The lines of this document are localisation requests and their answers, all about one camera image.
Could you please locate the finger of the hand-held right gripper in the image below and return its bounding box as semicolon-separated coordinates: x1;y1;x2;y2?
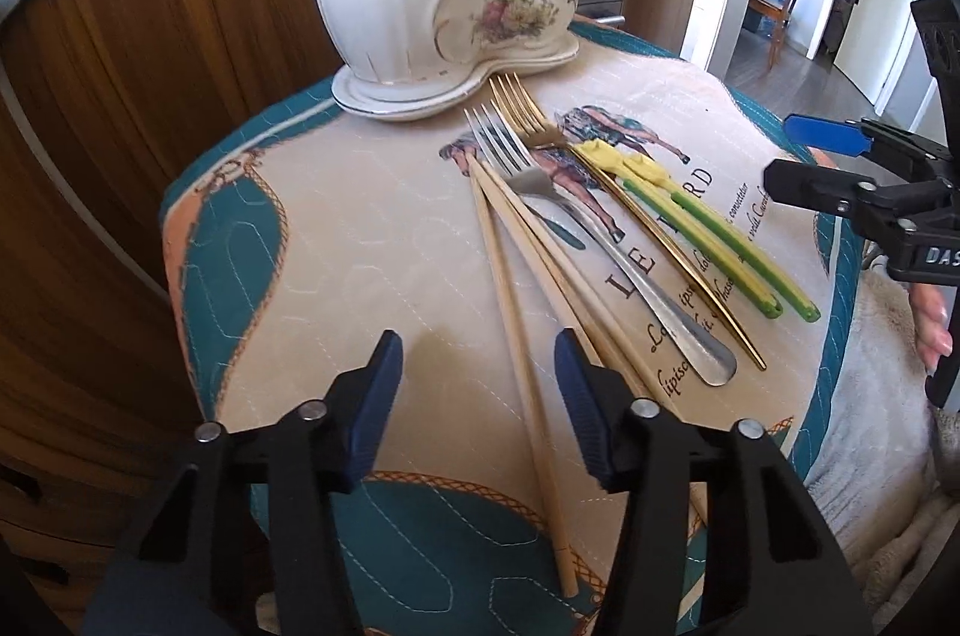
763;158;923;232
784;113;935;176

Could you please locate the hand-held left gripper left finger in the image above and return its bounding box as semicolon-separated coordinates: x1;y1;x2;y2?
82;328;406;636

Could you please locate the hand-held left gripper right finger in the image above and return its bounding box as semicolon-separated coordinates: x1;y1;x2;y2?
553;328;875;636

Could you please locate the wooden chopstick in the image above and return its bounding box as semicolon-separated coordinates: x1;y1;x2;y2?
487;175;653;401
480;171;710;528
465;151;580;598

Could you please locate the yellow green plastic chopstick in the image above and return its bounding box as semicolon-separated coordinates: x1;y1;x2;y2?
577;139;783;317
626;152;821;323

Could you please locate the silver fork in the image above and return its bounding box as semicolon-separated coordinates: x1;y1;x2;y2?
463;103;740;388

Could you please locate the gold fork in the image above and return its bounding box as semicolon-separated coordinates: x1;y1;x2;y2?
489;73;768;372

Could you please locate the person's right hand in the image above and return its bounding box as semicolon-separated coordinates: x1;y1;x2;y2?
910;282;955;376

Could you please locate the white door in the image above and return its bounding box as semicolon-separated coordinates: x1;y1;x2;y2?
832;0;927;104

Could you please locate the printed quilted cloth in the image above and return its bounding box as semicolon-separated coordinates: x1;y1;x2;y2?
161;21;867;636

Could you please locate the white fluffy blanket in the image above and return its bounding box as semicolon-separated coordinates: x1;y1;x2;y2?
806;268;960;614

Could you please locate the wooden kitchen cabinet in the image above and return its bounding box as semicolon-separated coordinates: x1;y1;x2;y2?
0;0;376;636

